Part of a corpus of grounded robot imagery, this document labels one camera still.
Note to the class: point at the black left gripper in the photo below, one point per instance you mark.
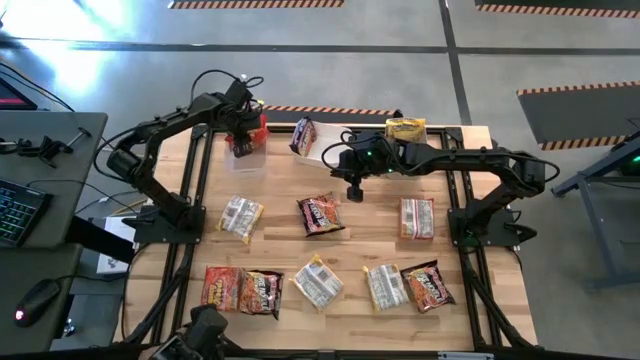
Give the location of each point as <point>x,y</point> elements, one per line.
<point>239,120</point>

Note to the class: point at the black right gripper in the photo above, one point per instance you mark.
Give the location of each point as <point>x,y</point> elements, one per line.
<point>367,152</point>

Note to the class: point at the yellow Creamy Chicken ramen packet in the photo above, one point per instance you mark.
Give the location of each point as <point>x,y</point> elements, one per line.
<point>405,130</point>
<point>240,217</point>
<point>385,287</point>
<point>317,282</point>

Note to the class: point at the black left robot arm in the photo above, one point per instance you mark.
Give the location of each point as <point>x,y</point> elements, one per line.
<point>165,122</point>

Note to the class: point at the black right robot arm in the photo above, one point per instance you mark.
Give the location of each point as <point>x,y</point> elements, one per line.
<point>475,157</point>

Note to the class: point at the white plastic bin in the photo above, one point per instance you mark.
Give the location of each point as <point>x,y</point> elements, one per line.
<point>325,137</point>
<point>410,175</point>

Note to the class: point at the clear plastic bin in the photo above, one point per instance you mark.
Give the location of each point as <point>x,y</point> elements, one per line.
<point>245,165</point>

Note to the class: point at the black mat with hazard stripes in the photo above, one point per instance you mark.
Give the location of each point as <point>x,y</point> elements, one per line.
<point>250,4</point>
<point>330,117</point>
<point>580,115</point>
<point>550,10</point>

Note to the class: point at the grey desk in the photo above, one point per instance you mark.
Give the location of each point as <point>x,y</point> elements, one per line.
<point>75,200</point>

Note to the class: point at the black bar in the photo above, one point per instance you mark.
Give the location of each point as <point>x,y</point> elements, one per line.
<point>100,240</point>

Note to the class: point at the white paper sheet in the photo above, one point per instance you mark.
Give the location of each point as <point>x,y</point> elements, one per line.
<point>112,262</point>

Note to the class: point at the black clamp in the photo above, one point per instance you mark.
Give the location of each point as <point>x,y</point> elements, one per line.
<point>50,149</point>

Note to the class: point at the dark laptop screen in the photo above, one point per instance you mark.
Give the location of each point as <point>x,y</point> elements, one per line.
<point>12,97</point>

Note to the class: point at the black backlit keyboard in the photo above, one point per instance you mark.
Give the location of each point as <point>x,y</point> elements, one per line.
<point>20,212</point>

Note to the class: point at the blue-grey metal table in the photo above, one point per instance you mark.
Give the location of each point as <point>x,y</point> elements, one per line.
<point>597,225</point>

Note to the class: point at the silver knob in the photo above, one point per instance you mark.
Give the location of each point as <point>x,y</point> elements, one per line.
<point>68,328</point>

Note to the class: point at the black computer mouse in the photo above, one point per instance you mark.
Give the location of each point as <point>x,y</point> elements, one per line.
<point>37,300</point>

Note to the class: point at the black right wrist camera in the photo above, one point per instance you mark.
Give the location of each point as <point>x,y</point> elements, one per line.
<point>355,194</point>

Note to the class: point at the black aluminium table frame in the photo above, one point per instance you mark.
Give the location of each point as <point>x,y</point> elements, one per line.
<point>277,129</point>

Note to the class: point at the white bracket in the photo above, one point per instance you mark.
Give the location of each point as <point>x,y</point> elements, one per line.
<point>465,356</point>

